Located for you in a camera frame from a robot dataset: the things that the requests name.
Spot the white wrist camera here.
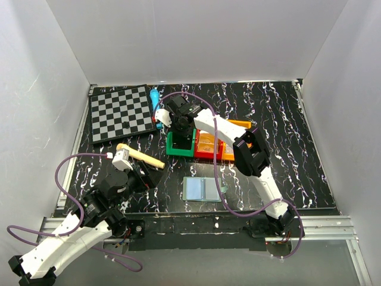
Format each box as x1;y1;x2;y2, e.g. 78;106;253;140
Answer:
107;148;133;171
152;108;172;129

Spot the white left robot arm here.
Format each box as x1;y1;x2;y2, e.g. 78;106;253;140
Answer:
8;161;163;285

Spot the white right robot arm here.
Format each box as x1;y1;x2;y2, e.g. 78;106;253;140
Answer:
165;94;295;237

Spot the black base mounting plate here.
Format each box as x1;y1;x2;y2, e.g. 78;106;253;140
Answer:
126;212;280;251

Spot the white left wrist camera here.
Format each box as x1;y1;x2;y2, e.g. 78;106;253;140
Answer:
107;148;133;171

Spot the grey black chessboard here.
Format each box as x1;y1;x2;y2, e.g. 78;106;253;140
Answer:
89;85;157;144

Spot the wooden stick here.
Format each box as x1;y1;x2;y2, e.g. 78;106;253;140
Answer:
116;143;165;169

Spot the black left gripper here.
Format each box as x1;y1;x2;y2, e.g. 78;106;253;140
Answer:
111;160;164;209

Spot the red plastic bin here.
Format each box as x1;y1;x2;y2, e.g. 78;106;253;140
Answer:
194;129;214;160

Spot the orange plastic bin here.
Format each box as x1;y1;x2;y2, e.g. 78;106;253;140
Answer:
221;119;252;161

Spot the green plastic bin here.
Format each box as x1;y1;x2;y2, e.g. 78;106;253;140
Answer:
166;129;196;157

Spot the blue toy microphone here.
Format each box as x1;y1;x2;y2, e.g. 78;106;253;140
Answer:
149;88;163;130

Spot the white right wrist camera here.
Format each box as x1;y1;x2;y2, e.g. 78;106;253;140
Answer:
152;108;172;129

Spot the black cards stack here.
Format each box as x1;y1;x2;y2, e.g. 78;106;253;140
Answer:
172;133;193;150

